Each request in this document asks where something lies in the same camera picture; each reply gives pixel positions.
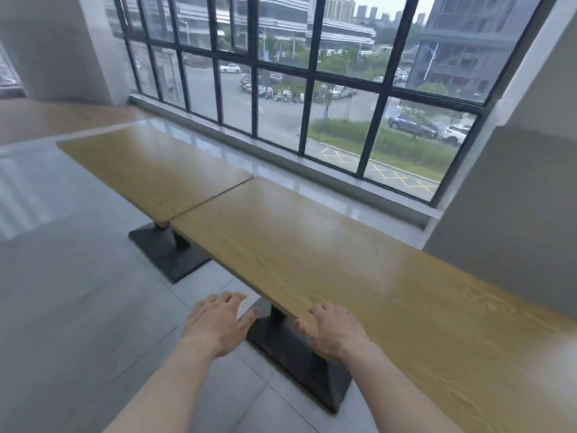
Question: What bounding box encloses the person's left hand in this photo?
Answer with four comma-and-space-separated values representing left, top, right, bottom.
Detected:
182, 291, 261, 359

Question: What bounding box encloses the person's right hand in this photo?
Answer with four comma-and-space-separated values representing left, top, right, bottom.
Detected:
295, 302, 372, 366

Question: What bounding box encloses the person's left forearm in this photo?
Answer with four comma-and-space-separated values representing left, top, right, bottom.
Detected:
104, 338, 231, 433

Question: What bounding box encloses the person's right forearm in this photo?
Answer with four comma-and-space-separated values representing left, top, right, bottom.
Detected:
346, 342, 463, 433

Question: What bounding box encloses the black framed grid window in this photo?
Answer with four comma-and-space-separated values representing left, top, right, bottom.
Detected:
112, 0, 550, 209

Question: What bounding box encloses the black pedestal table base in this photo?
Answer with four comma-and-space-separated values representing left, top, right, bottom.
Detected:
246, 298, 353, 414
128, 222, 213, 285

